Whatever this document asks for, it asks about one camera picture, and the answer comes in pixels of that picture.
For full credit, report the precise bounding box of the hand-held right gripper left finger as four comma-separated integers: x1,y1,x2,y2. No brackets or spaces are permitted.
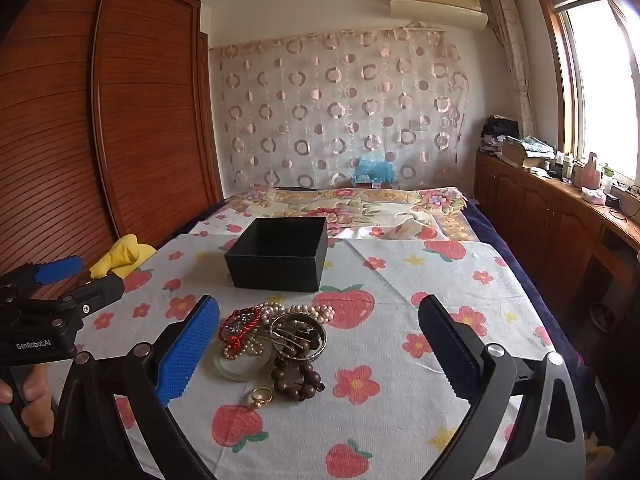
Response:
50,294,221,480

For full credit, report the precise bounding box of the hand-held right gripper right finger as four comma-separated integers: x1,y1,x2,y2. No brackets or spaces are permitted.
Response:
417,294,586,480

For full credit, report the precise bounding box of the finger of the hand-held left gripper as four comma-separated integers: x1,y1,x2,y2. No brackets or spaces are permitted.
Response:
60,274,126,318
0,255,85,301

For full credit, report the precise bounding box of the silver bangle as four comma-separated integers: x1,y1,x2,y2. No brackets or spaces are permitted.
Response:
270,312,327,361

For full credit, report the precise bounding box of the black square box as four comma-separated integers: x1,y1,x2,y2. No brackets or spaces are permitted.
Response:
224,217,328,293

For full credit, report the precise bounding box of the person's left hand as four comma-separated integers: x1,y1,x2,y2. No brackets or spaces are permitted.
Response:
0,364,60,438

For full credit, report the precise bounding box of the yellow plush toy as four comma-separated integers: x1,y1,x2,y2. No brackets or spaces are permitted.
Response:
90,234,153,278

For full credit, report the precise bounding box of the pale green jade bangle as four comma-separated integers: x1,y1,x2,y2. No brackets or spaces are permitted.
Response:
213,342,273,382

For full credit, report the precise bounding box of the strawberry print cloth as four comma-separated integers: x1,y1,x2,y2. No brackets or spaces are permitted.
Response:
50,210,591,480

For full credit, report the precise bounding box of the long wooden cabinet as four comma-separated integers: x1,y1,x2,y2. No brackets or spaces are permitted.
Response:
474,152,640,351

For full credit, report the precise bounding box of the brown wooden wardrobe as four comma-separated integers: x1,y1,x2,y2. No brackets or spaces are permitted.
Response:
0,0,223,291

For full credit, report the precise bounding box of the floral blanket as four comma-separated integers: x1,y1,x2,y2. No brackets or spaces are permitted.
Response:
220,185,471,241

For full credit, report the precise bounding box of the blue fluffy item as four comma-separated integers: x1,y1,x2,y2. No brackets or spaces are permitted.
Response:
351,156,396,184

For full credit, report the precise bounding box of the cardboard box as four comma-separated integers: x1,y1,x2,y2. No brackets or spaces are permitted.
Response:
501,136,556,168

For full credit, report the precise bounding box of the pile of dark clothes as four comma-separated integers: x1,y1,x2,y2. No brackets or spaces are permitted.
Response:
482,116,521,153

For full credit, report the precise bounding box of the patterned window curtain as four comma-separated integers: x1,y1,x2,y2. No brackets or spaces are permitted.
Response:
489,0,533,136

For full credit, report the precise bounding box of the wooden framed window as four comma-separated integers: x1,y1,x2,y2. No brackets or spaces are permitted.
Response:
532,0,640,186

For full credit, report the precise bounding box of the white air conditioner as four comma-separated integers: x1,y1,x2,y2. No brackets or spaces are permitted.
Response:
390,0,488,30

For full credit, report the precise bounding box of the red cord sequined ornament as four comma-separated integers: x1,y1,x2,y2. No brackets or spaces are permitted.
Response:
218,305,266,356

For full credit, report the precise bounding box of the dark wooden bead bracelet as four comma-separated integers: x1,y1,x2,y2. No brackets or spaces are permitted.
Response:
271,355,326,402

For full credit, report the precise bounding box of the circle patterned wall cloth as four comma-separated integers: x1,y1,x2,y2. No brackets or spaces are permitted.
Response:
210,22,471,193

